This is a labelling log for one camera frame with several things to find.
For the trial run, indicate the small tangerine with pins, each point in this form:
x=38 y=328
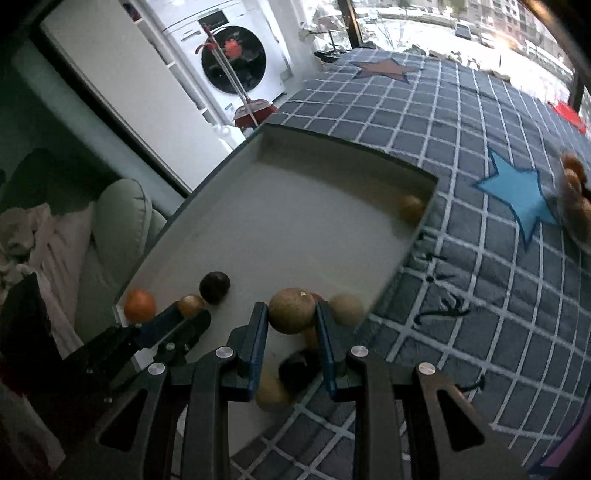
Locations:
x=191 y=304

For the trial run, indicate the orange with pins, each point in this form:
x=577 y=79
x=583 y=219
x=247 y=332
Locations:
x=575 y=184
x=139 y=305
x=585 y=205
x=571 y=162

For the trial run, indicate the white shelf unit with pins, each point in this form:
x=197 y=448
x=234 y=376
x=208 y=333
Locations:
x=168 y=55

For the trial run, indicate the red mop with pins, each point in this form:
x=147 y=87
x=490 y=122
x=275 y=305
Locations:
x=251 y=110

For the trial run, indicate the white washing machine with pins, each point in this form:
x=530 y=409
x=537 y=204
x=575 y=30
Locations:
x=235 y=55

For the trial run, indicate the dark plum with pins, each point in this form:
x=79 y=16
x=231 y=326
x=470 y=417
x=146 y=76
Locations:
x=214 y=286
x=300 y=369

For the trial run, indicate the clear glass bowl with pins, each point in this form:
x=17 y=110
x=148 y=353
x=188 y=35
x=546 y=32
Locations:
x=572 y=230

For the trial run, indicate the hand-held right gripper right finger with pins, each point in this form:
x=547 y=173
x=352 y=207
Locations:
x=325 y=350

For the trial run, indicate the grey checked tablecloth with stars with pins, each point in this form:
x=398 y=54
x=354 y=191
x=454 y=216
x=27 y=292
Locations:
x=461 y=138

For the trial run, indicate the pink clothes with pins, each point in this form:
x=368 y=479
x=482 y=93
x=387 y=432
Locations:
x=37 y=244

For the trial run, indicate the white sliding door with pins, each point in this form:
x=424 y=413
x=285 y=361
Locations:
x=115 y=78

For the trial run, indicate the dark green box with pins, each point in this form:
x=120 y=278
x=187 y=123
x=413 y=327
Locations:
x=300 y=221

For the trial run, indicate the silver car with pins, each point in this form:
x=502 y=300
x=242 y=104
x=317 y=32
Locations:
x=463 y=30

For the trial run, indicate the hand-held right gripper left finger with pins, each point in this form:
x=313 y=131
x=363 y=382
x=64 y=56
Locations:
x=258 y=350

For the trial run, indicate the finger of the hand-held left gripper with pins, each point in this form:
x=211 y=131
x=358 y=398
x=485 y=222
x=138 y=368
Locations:
x=189 y=330
x=157 y=325

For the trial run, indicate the red basin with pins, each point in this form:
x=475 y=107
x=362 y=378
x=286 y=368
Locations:
x=570 y=113

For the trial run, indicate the light green armchair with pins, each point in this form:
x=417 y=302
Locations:
x=124 y=217

